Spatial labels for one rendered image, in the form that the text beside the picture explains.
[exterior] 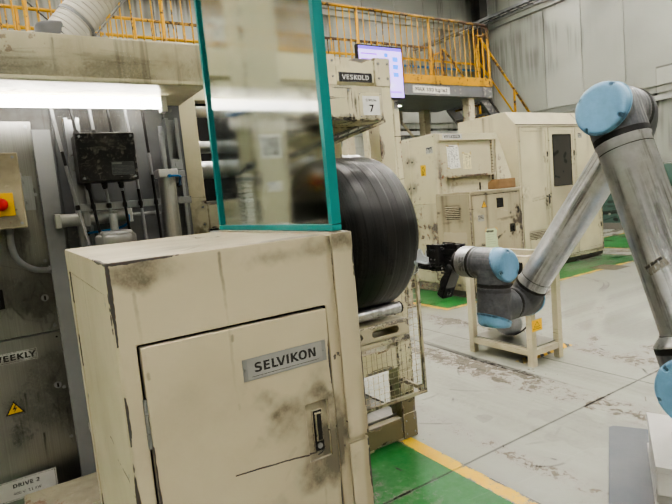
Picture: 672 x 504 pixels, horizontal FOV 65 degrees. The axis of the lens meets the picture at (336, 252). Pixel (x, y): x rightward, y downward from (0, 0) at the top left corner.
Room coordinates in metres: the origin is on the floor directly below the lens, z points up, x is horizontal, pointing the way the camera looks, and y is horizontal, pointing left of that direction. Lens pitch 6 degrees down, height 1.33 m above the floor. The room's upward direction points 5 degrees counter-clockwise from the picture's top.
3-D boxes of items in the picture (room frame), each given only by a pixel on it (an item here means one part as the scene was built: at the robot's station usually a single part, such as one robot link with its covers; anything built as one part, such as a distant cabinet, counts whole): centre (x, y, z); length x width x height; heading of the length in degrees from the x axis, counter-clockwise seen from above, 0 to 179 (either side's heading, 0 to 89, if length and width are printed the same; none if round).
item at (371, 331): (1.83, -0.07, 0.84); 0.36 x 0.09 x 0.06; 122
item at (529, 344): (3.94, -1.31, 0.40); 0.60 x 0.35 x 0.80; 32
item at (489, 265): (1.42, -0.42, 1.10); 0.12 x 0.09 x 0.10; 32
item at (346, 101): (2.27, 0.06, 1.71); 0.61 x 0.25 x 0.15; 122
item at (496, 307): (1.42, -0.43, 0.99); 0.12 x 0.09 x 0.12; 128
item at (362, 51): (5.77, -0.65, 2.60); 0.60 x 0.05 x 0.55; 122
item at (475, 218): (6.45, -1.81, 0.62); 0.91 x 0.58 x 1.25; 122
